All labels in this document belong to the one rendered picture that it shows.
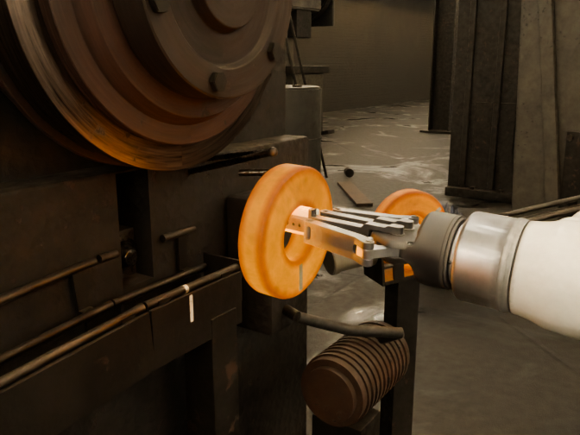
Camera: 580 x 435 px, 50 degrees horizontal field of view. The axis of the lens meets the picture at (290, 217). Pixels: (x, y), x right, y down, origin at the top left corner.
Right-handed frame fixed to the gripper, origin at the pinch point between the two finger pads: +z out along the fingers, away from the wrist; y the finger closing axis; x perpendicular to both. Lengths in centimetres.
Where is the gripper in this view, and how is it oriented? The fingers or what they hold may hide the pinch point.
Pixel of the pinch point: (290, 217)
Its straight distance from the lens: 71.6
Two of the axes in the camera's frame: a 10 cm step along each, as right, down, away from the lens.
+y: 5.5, -2.0, 8.1
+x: 0.4, -9.6, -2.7
